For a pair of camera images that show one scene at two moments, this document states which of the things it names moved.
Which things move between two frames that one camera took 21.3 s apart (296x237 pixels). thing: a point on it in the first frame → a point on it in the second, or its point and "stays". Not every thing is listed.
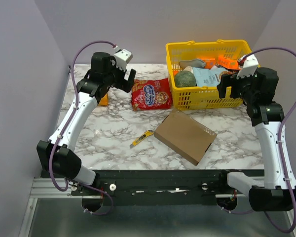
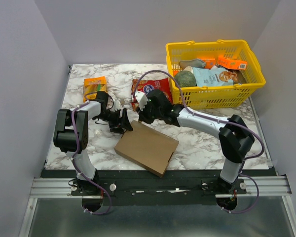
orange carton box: (228, 62) stays
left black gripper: (128, 85) → (125, 122)
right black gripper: (231, 85) → (143, 114)
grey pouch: (194, 63) stays
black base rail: (161, 187) stays
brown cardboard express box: (184, 136) → (147, 147)
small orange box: (209, 62) stays
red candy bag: (151, 94) stays
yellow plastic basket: (194, 98) stays
